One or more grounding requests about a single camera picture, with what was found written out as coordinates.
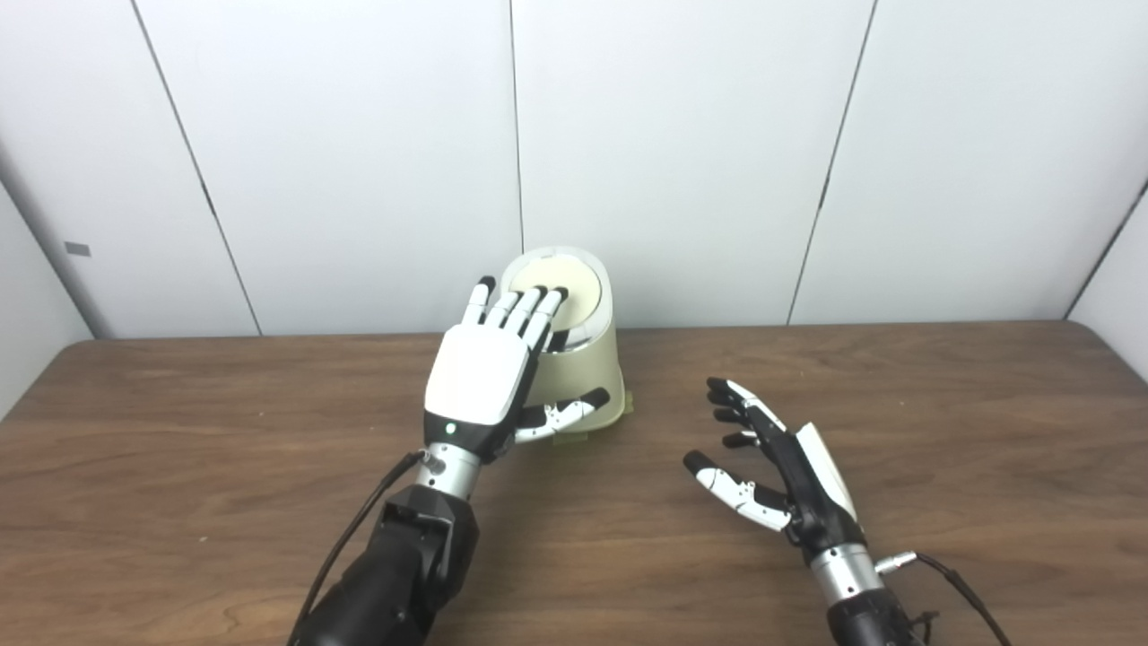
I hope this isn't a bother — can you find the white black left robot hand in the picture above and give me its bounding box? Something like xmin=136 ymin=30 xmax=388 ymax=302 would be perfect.
xmin=423 ymin=276 xmax=611 ymax=465

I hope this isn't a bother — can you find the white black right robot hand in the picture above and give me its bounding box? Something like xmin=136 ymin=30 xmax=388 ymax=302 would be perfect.
xmin=683 ymin=377 xmax=867 ymax=555

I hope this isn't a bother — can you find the cream-colored bin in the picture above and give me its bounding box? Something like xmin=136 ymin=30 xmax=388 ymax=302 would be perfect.
xmin=500 ymin=247 xmax=627 ymax=435

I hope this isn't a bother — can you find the round cream bin lid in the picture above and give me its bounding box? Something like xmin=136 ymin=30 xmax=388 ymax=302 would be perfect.
xmin=507 ymin=256 xmax=604 ymax=329

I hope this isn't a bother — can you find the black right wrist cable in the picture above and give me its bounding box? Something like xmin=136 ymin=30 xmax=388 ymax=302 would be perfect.
xmin=874 ymin=552 xmax=1012 ymax=646

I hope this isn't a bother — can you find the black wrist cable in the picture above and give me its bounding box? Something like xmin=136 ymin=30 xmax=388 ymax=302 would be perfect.
xmin=291 ymin=451 xmax=433 ymax=643
xmin=874 ymin=552 xmax=1012 ymax=646

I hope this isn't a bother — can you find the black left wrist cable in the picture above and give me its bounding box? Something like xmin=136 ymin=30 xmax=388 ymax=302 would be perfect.
xmin=291 ymin=451 xmax=433 ymax=643

